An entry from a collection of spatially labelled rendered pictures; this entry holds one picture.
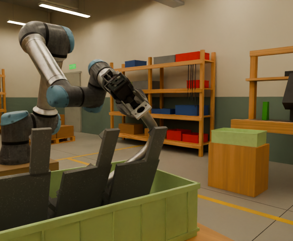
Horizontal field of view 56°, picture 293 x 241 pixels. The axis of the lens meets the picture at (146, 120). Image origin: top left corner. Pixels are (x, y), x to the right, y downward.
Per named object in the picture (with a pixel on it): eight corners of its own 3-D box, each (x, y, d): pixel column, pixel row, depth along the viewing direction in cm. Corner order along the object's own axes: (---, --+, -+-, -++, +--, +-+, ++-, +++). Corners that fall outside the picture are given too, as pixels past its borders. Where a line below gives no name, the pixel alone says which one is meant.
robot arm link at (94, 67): (102, 79, 111) (107, 59, 108) (113, 90, 103) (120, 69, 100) (83, 76, 107) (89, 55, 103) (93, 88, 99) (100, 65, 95)
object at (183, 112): (200, 157, 575) (201, 49, 558) (109, 141, 784) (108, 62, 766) (213, 153, 614) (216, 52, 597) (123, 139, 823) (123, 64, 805)
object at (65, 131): (58, 138, 842) (57, 114, 836) (75, 140, 795) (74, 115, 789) (19, 143, 745) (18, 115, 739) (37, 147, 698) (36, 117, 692)
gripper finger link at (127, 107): (124, 113, 78) (113, 96, 85) (133, 125, 82) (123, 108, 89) (133, 106, 78) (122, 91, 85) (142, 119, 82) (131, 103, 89)
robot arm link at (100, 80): (104, 91, 101) (122, 77, 102) (109, 96, 98) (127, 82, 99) (93, 77, 96) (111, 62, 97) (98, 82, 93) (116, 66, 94)
